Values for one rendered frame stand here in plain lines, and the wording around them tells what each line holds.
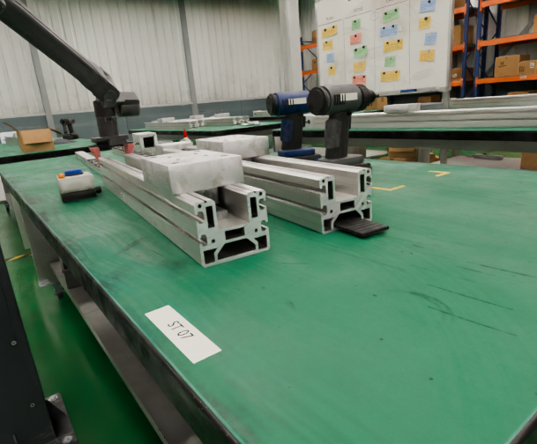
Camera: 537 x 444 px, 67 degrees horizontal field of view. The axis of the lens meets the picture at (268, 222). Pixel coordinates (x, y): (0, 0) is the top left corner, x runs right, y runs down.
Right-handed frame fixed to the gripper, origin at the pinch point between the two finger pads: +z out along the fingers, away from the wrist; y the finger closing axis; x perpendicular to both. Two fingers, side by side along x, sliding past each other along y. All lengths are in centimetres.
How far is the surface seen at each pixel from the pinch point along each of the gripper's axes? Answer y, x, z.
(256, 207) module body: 3, -85, -2
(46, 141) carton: -10, 203, -1
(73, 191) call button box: -14.4, -20.9, 2.3
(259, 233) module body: 3, -85, 2
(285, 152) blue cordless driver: 37, -40, -2
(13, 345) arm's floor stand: -38, -5, 46
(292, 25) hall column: 504, 633, -163
